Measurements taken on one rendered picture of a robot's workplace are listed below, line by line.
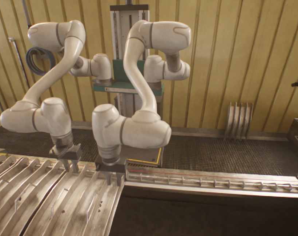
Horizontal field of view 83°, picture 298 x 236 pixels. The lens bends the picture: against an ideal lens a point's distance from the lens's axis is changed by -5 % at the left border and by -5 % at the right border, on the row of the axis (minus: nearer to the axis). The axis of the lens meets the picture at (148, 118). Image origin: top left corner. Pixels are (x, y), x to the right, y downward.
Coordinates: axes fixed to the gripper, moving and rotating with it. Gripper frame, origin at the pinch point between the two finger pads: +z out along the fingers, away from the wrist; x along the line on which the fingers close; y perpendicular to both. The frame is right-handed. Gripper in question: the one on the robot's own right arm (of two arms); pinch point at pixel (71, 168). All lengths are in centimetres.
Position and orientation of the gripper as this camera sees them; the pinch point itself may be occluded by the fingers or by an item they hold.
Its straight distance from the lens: 100.9
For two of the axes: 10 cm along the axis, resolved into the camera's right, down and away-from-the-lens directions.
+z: 0.0, 8.7, 4.8
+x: -9.9, -0.5, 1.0
